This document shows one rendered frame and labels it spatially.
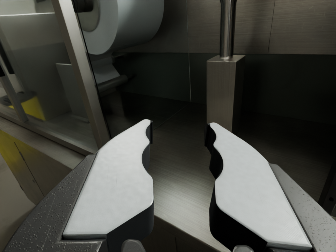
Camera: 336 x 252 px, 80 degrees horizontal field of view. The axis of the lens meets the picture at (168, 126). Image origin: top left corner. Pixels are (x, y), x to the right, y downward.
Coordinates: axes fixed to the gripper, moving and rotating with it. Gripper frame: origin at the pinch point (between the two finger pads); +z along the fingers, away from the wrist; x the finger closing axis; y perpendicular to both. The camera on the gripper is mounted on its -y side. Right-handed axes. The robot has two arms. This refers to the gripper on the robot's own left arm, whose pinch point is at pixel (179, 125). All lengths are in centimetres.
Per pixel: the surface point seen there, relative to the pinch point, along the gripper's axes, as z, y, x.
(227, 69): 47, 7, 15
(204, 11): 80, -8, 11
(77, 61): 37.3, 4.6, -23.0
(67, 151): 48, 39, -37
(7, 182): 133, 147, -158
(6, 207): 102, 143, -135
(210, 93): 50, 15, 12
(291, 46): 63, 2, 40
